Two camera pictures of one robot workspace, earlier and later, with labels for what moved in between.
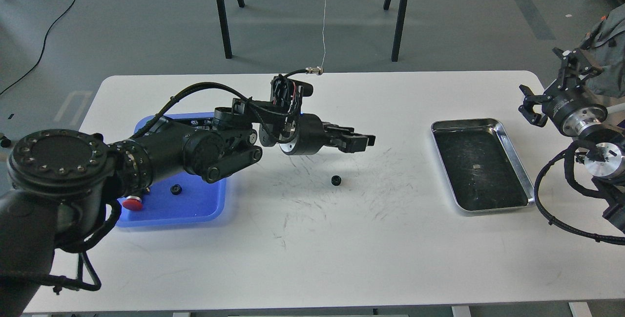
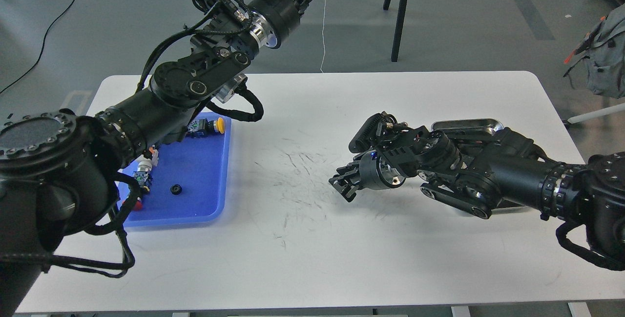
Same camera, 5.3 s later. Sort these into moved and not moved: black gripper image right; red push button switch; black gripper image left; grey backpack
Moved: black gripper image right; black gripper image left; red push button switch
Not moved: grey backpack
